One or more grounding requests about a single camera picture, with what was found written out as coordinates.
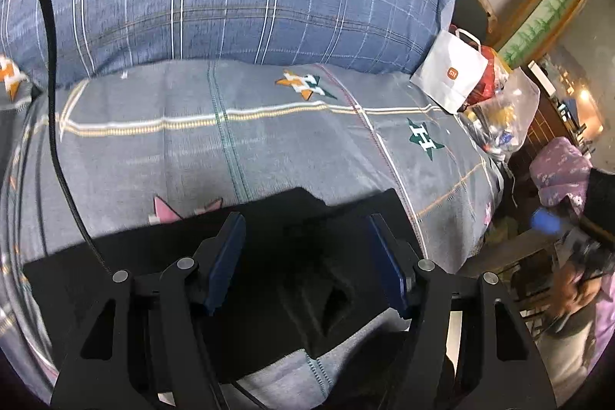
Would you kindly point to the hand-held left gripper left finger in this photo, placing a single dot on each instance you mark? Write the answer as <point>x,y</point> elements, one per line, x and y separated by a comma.
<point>226,261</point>

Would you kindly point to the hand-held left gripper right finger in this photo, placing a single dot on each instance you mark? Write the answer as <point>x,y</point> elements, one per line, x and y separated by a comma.
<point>390,266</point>

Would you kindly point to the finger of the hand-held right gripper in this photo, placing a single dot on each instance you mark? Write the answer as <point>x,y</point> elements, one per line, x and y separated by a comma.
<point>547,220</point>

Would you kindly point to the black pants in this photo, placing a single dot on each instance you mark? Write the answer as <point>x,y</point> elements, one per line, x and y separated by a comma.
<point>298,246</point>

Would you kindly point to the person's right hand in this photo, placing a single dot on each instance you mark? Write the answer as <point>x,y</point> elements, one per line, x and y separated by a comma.
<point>571,292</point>

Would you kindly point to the wooden furniture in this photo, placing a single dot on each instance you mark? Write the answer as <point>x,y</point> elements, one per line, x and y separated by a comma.
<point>523,251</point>

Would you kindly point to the purple floral cloth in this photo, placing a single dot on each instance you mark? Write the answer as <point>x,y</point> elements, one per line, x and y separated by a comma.
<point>562,170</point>

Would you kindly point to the clear plastic bag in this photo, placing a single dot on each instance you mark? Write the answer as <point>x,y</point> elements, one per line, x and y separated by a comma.
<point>509,117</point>

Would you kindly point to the grey star print bed sheet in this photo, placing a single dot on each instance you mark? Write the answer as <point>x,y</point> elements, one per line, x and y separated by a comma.
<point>288,150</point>

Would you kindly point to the red plastic bag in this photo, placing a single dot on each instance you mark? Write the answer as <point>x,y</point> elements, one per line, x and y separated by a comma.
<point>487,78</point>

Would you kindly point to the white paper bag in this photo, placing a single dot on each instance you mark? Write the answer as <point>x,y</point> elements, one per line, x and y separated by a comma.
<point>447,74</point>

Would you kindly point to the green printed glass panel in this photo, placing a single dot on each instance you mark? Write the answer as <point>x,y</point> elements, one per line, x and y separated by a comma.
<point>543,21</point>

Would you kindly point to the black board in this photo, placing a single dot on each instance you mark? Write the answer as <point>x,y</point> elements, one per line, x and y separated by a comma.
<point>468,13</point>

